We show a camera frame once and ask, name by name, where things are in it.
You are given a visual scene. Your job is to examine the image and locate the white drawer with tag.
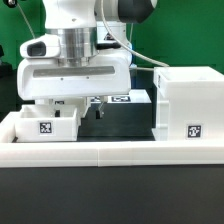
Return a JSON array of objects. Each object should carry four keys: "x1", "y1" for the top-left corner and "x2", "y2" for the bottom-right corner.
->
[
  {"x1": 15, "y1": 104, "x2": 80, "y2": 142},
  {"x1": 35, "y1": 97, "x2": 91, "y2": 118}
]

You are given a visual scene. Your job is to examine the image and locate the white front drawer with tag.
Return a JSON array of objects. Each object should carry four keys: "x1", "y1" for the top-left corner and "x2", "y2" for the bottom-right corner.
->
[{"x1": 15, "y1": 104, "x2": 80, "y2": 142}]

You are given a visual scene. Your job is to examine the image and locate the white drawer cabinet box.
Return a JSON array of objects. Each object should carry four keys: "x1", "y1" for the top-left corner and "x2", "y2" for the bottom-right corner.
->
[{"x1": 153, "y1": 66, "x2": 224, "y2": 141}]

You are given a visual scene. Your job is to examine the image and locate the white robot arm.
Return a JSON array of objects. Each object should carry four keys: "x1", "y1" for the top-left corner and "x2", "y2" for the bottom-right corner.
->
[{"x1": 41, "y1": 0, "x2": 157, "y2": 61}]

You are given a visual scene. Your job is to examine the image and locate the white fiducial marker sheet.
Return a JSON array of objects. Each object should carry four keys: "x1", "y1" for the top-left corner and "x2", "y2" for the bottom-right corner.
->
[{"x1": 90, "y1": 89, "x2": 151, "y2": 104}]

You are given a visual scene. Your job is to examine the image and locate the white U-shaped table fence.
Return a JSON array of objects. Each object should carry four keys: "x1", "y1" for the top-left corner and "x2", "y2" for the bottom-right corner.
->
[{"x1": 0, "y1": 112, "x2": 224, "y2": 168}]

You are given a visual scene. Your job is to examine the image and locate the black device at left edge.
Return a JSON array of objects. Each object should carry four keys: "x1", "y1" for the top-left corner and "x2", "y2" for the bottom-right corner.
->
[{"x1": 0, "y1": 45, "x2": 12, "y2": 78}]

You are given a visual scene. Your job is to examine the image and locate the thin white cable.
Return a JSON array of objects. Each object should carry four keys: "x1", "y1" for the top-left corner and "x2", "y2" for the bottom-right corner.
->
[{"x1": 15, "y1": 3, "x2": 37, "y2": 40}]

